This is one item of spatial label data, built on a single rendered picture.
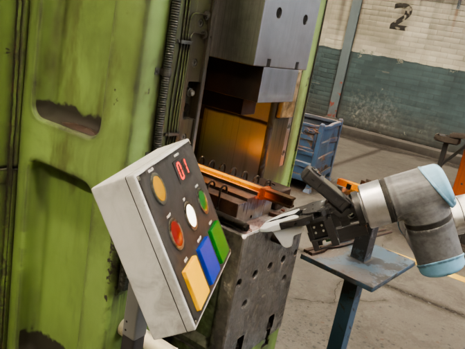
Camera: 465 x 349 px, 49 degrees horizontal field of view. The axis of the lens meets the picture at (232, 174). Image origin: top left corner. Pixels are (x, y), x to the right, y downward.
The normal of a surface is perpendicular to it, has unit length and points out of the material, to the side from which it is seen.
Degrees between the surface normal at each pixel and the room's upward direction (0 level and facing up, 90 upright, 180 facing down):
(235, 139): 90
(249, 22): 90
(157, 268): 90
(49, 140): 90
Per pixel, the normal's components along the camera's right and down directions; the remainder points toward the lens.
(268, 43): 0.81, 0.29
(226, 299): -0.57, 0.13
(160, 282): -0.18, 0.24
